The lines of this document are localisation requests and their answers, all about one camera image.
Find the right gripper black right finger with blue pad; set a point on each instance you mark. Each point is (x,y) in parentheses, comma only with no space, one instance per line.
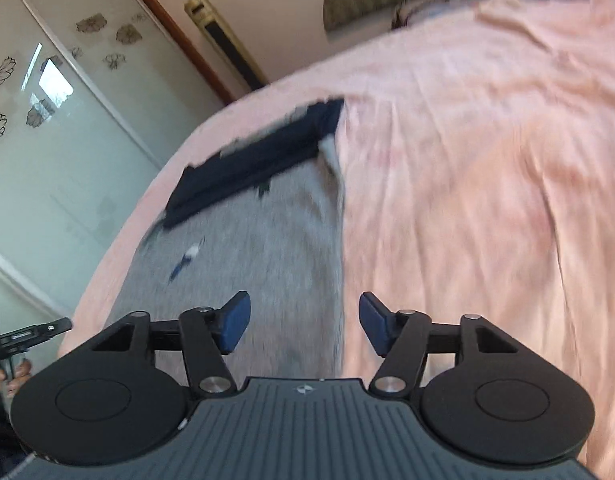
(401,340)

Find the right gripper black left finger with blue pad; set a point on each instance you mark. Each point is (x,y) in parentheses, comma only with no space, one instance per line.
(207,336)

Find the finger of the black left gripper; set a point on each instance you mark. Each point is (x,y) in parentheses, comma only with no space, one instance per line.
(20,341)

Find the grey and navy knit sweater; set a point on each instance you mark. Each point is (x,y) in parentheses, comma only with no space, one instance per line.
(261,216)

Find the person's left hand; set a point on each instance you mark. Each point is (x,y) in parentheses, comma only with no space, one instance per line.
(9,386)

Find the black sleeve of person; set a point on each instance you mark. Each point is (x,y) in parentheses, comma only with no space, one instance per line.
(11,451)

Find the pink bed sheet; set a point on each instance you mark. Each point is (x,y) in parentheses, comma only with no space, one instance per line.
(478,156)

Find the glass wardrobe sliding door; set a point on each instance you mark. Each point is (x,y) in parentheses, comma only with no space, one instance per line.
(95,98)

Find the gold tower fan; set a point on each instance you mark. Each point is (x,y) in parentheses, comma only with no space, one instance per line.
(222,38)

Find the brown wooden wardrobe frame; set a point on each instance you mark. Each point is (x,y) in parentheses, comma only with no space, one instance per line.
(190,51)

